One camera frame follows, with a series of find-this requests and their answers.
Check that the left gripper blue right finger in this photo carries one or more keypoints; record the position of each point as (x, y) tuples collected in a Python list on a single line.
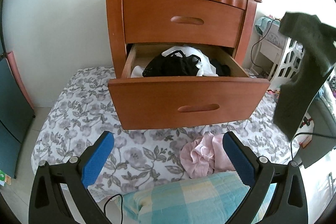
[(288, 203)]

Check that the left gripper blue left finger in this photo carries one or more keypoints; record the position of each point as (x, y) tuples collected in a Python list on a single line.
[(47, 201)]

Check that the pink garment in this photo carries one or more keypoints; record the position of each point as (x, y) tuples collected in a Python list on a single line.
[(205, 156)]

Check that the grey garment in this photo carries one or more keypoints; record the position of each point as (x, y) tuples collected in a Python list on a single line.
[(318, 41)]

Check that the black lace garment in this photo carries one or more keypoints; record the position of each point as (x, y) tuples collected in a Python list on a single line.
[(174, 64)]

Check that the wooden drawer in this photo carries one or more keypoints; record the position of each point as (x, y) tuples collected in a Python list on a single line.
[(181, 21), (173, 102)]

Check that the teal yellow plaid blanket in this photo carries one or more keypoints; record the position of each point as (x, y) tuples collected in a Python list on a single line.
[(211, 199)]

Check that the dark blue cabinet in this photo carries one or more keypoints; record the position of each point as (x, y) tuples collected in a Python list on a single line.
[(16, 115)]

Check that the floral bed sheet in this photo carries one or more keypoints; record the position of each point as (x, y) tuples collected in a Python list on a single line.
[(140, 159)]

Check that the teal hanging garment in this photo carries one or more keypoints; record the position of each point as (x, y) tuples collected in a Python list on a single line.
[(321, 93)]

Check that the white dollhouse shelf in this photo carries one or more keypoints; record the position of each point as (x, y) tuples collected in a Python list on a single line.
[(279, 57)]

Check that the black bundle in drawer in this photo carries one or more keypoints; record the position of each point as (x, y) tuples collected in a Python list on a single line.
[(222, 70)]

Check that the pink foam mat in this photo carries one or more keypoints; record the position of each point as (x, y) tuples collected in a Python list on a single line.
[(15, 72)]

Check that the white garment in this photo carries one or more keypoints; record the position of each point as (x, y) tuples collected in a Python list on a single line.
[(205, 68)]

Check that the wooden nightstand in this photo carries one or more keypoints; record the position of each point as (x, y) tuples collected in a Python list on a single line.
[(116, 30)]

